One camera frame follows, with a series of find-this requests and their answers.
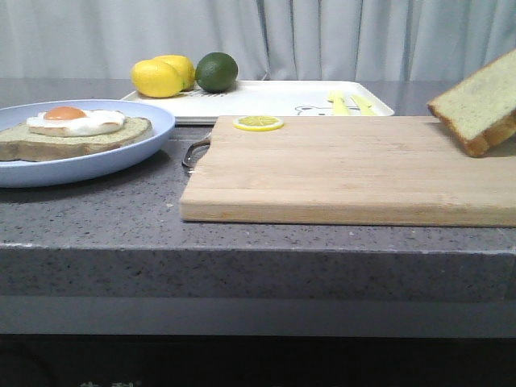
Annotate light blue round plate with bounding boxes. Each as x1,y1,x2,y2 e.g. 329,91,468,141
1,99,176,188

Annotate fake fried egg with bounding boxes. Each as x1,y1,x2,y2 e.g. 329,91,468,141
26,106,126,137

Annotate bread slice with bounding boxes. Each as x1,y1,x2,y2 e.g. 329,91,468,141
1,117,153,162
427,50,515,157

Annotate white bear tray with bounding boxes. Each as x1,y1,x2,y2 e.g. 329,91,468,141
124,81,394,126

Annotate yellow lemon slice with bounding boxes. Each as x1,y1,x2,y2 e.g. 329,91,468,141
232,115,284,131

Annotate yellow plastic fork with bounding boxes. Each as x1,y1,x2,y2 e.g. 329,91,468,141
327,90,351,116

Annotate wooden cutting board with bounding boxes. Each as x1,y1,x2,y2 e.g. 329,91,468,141
180,116,515,227

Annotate green lime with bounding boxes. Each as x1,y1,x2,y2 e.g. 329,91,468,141
195,52,239,93

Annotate yellow plastic knife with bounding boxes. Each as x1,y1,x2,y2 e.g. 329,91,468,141
350,94,378,116

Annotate rear yellow lemon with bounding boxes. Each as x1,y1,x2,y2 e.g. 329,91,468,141
154,55,195,91

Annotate front yellow lemon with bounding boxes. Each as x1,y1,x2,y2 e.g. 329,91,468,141
130,60,184,98

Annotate grey curtain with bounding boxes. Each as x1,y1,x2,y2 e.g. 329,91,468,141
1,1,515,81

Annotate metal cutting board handle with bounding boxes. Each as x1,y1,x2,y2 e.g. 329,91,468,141
181,135,211,174

